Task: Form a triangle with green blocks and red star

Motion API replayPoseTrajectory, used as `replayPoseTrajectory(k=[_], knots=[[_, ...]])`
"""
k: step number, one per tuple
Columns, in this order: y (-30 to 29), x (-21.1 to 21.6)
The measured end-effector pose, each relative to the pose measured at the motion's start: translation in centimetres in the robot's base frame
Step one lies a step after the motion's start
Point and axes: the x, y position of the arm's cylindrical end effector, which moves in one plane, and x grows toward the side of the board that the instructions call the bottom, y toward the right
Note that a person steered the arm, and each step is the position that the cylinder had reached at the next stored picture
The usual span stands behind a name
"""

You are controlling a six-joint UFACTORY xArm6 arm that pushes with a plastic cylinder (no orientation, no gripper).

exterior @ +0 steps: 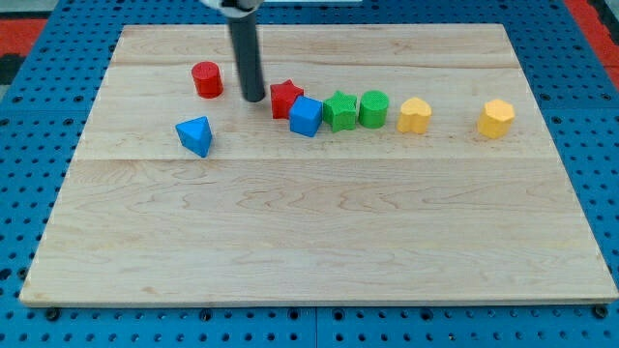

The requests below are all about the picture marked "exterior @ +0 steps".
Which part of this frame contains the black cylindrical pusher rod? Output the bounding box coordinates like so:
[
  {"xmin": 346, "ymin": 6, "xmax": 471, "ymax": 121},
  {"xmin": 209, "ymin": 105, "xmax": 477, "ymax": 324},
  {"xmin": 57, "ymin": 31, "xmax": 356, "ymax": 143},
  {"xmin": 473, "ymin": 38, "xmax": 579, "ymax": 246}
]
[{"xmin": 228, "ymin": 12, "xmax": 266, "ymax": 102}]

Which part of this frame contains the red star block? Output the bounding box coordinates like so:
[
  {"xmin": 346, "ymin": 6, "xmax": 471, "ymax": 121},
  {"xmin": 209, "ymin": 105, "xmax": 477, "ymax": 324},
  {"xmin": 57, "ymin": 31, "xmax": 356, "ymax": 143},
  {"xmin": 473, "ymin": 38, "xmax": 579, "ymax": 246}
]
[{"xmin": 270, "ymin": 79, "xmax": 305, "ymax": 119}]

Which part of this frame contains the blue triangle block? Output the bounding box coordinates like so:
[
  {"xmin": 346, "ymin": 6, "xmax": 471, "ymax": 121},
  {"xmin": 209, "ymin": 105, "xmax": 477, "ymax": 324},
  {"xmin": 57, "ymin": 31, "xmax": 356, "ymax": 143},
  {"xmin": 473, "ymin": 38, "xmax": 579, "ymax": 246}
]
[{"xmin": 175, "ymin": 116, "xmax": 212, "ymax": 158}]

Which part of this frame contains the green star block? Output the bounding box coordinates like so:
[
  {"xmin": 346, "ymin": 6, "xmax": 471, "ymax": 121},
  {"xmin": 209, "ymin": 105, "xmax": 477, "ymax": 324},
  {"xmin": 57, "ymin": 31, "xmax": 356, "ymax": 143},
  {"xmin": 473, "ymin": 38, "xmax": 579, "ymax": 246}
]
[{"xmin": 323, "ymin": 91, "xmax": 357, "ymax": 132}]

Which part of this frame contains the red cylinder block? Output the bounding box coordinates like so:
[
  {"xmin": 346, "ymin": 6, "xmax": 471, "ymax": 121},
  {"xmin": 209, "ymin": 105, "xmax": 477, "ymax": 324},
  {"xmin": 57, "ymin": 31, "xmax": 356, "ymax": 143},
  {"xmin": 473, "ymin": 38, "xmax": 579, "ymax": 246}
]
[{"xmin": 191, "ymin": 61, "xmax": 223, "ymax": 99}]

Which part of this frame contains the blue cube block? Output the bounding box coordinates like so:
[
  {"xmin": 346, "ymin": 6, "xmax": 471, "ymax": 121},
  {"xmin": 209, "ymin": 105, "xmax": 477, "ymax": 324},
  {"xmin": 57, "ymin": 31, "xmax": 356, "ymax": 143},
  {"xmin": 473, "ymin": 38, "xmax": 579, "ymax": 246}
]
[{"xmin": 289, "ymin": 96, "xmax": 323, "ymax": 137}]

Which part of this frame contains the green cylinder block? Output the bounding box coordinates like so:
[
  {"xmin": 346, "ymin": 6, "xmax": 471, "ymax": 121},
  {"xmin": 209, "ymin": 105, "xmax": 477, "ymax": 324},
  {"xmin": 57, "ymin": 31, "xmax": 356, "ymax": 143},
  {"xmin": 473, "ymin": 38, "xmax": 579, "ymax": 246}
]
[{"xmin": 359, "ymin": 90, "xmax": 389, "ymax": 129}]

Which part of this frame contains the yellow heart block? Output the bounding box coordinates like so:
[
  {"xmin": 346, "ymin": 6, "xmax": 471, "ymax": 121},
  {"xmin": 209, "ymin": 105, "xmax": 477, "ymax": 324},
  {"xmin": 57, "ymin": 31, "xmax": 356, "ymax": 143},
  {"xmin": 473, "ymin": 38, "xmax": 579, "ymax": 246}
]
[{"xmin": 397, "ymin": 97, "xmax": 432, "ymax": 134}]

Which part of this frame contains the light wooden board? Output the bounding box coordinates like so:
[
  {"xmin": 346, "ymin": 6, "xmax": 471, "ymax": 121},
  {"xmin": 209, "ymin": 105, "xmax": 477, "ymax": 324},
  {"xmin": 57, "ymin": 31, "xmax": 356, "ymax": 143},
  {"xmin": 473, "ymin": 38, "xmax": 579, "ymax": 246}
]
[{"xmin": 20, "ymin": 24, "xmax": 618, "ymax": 307}]

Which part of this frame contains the yellow hexagon block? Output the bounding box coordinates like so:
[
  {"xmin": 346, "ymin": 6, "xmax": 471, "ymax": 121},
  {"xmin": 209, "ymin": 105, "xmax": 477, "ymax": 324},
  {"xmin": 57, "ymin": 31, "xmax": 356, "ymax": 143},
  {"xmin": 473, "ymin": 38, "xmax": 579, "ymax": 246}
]
[{"xmin": 477, "ymin": 99, "xmax": 516, "ymax": 139}]

